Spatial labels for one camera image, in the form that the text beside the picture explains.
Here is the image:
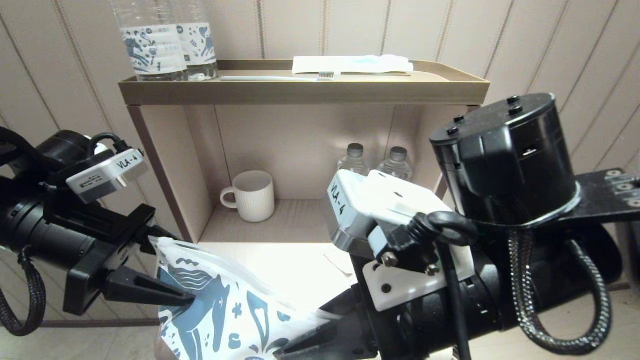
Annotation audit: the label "braided left arm cable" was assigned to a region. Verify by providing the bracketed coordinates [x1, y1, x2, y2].
[0, 247, 47, 337]

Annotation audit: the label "brown open shelf unit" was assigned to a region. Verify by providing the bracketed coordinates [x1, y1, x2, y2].
[118, 60, 491, 256]

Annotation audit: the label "white wrapped toothbrush packet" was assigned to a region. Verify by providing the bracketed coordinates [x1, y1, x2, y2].
[292, 55, 414, 76]

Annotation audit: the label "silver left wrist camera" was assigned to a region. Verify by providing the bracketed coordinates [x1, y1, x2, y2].
[66, 148, 150, 205]

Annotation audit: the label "large clear water bottle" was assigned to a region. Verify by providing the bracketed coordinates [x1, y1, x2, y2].
[111, 0, 187, 82]
[170, 0, 219, 81]

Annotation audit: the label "braided right arm cable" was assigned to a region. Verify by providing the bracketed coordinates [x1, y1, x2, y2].
[509, 227, 613, 357]

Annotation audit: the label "black left camera cable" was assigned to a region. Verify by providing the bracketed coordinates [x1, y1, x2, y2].
[89, 132, 135, 156]

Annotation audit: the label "braided arm cable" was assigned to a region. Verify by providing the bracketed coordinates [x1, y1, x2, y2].
[0, 247, 47, 337]
[509, 227, 613, 357]

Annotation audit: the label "white ribbed mug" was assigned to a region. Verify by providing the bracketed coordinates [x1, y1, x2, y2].
[220, 170, 276, 223]

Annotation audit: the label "blue horse print bag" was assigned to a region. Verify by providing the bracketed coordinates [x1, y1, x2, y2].
[149, 236, 351, 360]

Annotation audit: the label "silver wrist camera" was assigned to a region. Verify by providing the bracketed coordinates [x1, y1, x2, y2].
[327, 169, 476, 313]
[66, 148, 150, 205]

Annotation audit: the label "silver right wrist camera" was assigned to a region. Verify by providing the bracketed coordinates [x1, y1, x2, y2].
[327, 169, 476, 313]

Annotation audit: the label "black right camera cable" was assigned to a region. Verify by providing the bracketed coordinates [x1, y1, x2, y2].
[390, 211, 481, 360]

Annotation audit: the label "light blue toothbrush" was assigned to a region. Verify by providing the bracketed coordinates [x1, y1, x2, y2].
[220, 71, 335, 82]

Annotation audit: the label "small clear water bottle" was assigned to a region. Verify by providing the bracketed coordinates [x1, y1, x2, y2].
[337, 143, 371, 176]
[377, 146, 414, 182]

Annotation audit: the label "black camera cable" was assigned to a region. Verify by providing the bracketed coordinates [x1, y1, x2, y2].
[89, 132, 135, 156]
[390, 211, 481, 360]

